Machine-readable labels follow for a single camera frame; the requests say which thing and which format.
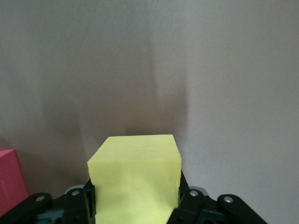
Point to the brown table mat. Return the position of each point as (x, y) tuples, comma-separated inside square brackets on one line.
[(149, 58)]

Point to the yellow foam cube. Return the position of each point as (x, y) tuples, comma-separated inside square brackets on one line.
[(135, 163)]

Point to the red foam cube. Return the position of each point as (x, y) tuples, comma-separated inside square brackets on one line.
[(10, 177)]

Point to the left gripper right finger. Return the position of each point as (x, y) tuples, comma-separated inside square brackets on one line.
[(194, 207)]

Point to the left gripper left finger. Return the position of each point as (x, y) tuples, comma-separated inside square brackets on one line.
[(74, 207)]

